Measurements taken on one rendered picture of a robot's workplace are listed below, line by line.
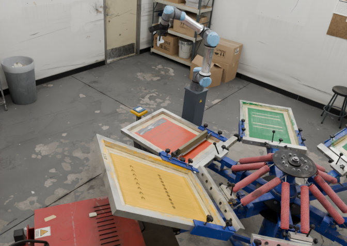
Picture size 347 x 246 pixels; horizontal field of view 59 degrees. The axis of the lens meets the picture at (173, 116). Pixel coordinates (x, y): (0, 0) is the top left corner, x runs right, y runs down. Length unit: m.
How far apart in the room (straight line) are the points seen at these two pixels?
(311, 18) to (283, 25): 0.49
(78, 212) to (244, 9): 5.24
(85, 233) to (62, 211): 0.22
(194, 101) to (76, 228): 1.81
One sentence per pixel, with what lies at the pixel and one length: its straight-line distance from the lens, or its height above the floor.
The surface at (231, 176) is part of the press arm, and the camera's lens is 2.62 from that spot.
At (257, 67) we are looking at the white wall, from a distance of 6.51.
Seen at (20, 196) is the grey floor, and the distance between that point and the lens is 3.80.
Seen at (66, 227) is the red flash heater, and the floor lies 1.10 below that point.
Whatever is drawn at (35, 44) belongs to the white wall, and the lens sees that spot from 5.75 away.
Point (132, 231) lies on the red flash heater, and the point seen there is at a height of 1.10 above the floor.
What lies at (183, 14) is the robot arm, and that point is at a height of 2.00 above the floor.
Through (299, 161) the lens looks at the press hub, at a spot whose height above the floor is 1.32.
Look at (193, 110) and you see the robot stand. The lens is 3.26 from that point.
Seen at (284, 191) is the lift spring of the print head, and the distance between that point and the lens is 2.19.
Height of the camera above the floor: 2.62
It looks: 32 degrees down
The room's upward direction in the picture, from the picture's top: 6 degrees clockwise
